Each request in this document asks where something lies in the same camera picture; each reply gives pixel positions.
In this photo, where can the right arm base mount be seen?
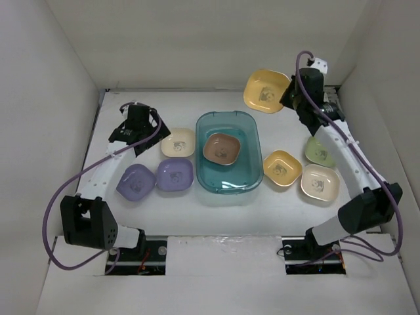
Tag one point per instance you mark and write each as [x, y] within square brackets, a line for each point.
[300, 259]

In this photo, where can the brown square plate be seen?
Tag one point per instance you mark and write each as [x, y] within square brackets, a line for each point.
[222, 149]

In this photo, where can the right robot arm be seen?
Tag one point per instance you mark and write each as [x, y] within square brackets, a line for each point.
[373, 201]

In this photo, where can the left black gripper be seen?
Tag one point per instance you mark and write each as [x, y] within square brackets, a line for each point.
[162, 134]

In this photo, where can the yellow plate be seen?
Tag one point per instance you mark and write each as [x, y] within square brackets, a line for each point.
[282, 168]
[264, 90]

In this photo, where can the cream plate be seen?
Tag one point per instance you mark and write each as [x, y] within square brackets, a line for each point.
[181, 143]
[320, 183]

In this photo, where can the purple plate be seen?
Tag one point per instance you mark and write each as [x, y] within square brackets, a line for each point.
[136, 182]
[175, 174]

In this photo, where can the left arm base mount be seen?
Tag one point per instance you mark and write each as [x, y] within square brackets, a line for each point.
[150, 262]

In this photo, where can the green square plate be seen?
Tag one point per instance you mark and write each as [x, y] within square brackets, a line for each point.
[316, 153]

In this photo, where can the teal plastic bin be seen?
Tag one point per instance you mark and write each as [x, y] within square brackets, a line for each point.
[247, 172]

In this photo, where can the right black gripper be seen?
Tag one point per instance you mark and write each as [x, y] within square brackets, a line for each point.
[285, 100]

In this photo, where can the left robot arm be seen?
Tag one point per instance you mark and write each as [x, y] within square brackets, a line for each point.
[87, 219]

